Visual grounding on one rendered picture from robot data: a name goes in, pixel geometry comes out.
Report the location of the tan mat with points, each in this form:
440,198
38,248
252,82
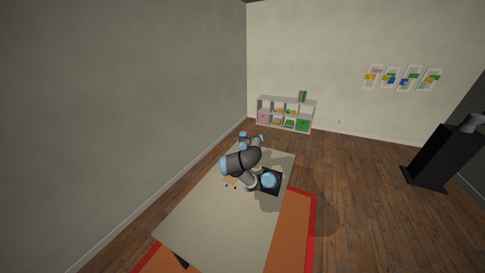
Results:
230,179

